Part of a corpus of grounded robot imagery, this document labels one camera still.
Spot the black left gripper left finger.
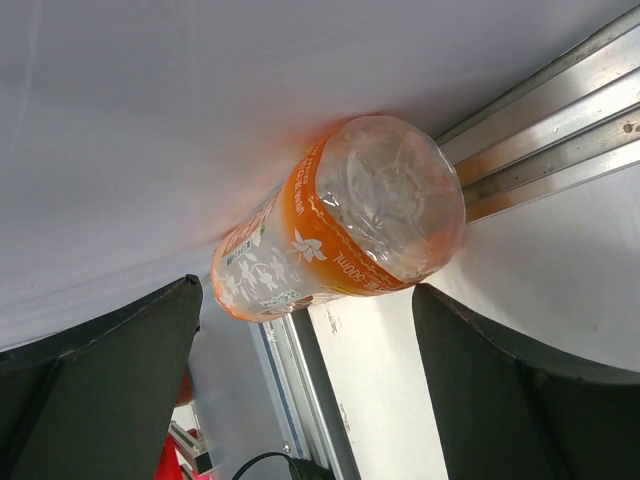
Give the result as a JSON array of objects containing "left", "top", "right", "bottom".
[{"left": 1, "top": 275, "right": 203, "bottom": 479}]

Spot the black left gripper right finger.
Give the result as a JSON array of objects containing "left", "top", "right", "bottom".
[{"left": 412, "top": 284, "right": 639, "bottom": 479}]

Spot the orange label bottle table corner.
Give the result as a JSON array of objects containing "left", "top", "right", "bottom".
[{"left": 211, "top": 115, "right": 466, "bottom": 322}]

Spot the red object below table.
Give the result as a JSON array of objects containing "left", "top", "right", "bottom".
[{"left": 154, "top": 367, "right": 193, "bottom": 480}]

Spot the black cable below table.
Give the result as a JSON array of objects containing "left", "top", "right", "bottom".
[{"left": 232, "top": 451, "right": 334, "bottom": 480}]

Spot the aluminium table edge rail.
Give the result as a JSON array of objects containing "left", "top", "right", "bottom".
[{"left": 260, "top": 9, "right": 639, "bottom": 479}]

